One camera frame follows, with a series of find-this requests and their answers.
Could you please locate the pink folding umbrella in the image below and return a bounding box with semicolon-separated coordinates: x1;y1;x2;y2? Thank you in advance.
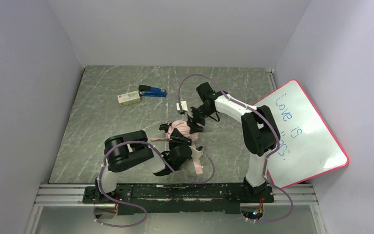
150;120;203;176

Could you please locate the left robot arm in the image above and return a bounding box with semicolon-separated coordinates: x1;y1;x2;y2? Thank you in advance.
100;129;203;193

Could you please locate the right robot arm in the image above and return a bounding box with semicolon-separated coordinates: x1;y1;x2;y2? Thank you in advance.
187;82;280;195

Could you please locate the blue black stapler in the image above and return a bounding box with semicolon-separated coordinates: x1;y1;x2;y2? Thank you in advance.
138;85;167;98

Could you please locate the small white box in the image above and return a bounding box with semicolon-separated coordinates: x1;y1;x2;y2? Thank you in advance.
117;91;141;106

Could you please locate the red framed whiteboard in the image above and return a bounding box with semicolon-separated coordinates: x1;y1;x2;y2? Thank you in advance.
255;79;350;188

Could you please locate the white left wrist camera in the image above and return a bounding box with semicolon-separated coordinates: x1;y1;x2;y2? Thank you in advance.
189;146;204;159

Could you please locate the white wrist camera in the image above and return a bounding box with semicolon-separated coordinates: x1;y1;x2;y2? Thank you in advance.
189;146;204;159
176;101;191;115

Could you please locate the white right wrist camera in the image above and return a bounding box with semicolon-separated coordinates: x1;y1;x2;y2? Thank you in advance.
176;101;191;115

